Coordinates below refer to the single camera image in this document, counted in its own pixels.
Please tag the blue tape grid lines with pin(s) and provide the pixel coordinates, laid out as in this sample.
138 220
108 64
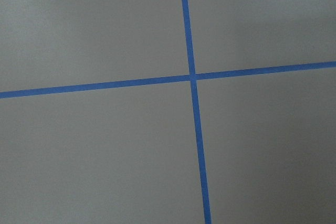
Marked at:
192 77

